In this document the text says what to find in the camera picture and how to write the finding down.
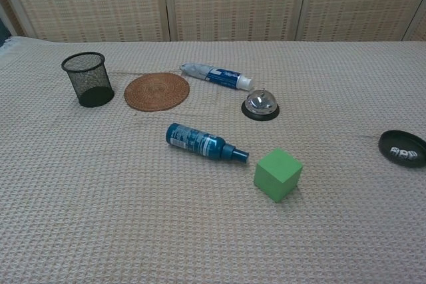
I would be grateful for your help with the black mesh pen cup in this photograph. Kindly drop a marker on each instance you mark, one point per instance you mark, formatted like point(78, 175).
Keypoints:
point(94, 97)

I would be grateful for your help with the blue spray bottle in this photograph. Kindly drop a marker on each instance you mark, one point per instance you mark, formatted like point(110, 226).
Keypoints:
point(196, 141)

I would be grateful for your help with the blue white toothpaste tube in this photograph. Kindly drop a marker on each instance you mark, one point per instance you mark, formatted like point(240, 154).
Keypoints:
point(219, 76)

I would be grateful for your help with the silver call bell black base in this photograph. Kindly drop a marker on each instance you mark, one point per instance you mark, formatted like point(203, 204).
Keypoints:
point(261, 102)

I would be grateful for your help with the round woven rattan coaster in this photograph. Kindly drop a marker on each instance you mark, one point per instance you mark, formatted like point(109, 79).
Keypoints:
point(156, 91)

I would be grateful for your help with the green cube block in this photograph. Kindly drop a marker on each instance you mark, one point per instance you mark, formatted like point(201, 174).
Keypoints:
point(276, 177)

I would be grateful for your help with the beige waffle weave tablecloth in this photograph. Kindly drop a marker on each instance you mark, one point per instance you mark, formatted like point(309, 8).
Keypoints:
point(133, 217)

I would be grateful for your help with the woven folding screen panel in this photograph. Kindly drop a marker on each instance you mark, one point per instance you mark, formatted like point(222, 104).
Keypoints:
point(359, 1)
point(8, 21)
point(233, 1)
point(93, 1)
point(420, 31)

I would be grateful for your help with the white die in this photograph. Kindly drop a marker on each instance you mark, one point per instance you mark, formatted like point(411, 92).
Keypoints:
point(403, 155)
point(394, 152)
point(413, 154)

